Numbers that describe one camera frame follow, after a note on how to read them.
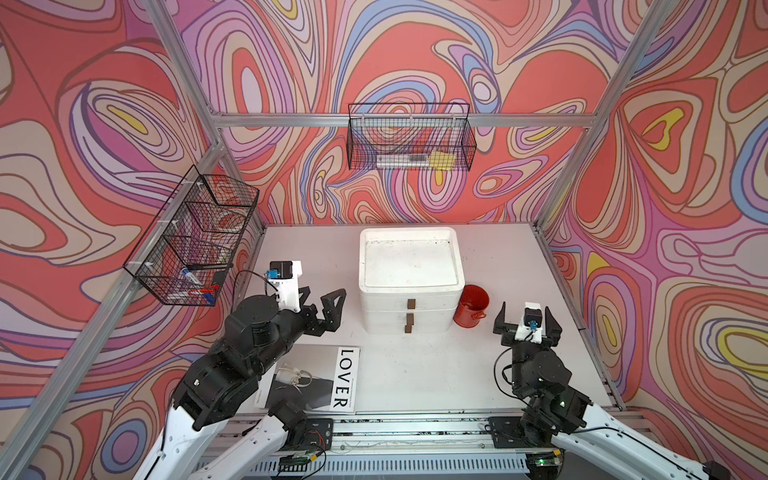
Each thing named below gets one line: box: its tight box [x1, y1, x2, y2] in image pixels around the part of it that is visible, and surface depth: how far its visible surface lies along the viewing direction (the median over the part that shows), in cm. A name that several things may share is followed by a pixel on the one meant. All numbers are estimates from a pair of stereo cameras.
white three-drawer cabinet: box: [358, 227, 465, 334], surface depth 80 cm
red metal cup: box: [453, 284, 490, 329], surface depth 90 cm
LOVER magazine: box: [254, 344, 361, 413], surface depth 80 cm
